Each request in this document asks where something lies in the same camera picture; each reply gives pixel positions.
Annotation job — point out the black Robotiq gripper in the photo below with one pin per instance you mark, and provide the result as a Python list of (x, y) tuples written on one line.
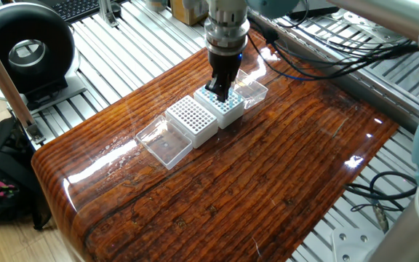
[(226, 65)]

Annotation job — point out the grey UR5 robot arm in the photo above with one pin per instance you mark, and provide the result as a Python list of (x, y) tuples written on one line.
[(377, 14)]

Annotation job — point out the white perforated pipette tip rack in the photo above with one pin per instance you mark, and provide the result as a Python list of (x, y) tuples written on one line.
[(206, 136), (231, 118)]

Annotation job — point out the clear plastic rack lid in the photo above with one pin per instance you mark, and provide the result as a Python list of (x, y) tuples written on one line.
[(164, 143), (253, 92)]

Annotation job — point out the silver wrist flange coupling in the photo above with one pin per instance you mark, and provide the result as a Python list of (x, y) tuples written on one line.
[(227, 32)]

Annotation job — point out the brown cardboard box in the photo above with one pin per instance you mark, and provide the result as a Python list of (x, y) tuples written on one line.
[(184, 14)]

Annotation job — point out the metal can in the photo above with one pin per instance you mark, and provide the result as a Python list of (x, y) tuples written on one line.
[(155, 5)]

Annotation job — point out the glossy brown wooden board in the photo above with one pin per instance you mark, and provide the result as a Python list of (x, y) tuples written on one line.
[(231, 189)]

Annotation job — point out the black power adapter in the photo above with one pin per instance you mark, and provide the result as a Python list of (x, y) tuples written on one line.
[(315, 9)]

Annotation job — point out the aluminium plate with holes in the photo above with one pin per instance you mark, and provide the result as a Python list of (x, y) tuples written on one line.
[(358, 25)]

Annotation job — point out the black computer keyboard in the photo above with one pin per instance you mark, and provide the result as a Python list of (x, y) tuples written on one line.
[(75, 9)]

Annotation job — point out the black backpack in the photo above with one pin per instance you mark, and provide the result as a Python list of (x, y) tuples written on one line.
[(9, 171)]

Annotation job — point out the aluminium frame post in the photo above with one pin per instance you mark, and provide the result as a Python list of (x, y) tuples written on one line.
[(106, 12), (7, 85)]

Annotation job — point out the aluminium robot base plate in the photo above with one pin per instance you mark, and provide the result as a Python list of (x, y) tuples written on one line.
[(351, 247)]

